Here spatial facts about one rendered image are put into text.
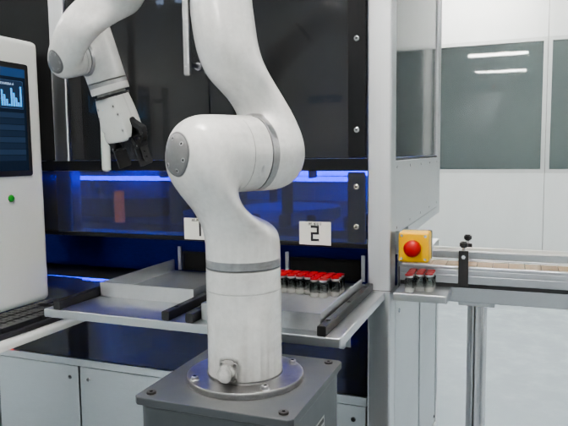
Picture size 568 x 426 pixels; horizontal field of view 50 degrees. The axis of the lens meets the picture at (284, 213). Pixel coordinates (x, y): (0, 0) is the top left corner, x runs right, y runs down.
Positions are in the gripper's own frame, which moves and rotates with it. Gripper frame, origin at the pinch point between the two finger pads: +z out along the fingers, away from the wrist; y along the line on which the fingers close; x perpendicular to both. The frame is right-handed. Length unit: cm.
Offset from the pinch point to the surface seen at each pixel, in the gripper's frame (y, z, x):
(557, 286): 62, 56, 62
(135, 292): -7.4, 30.3, -6.8
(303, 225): 12.9, 28.6, 33.0
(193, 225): -16.2, 23.9, 20.2
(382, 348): 30, 61, 32
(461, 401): -33, 169, 148
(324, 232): 18, 31, 35
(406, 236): 37, 35, 42
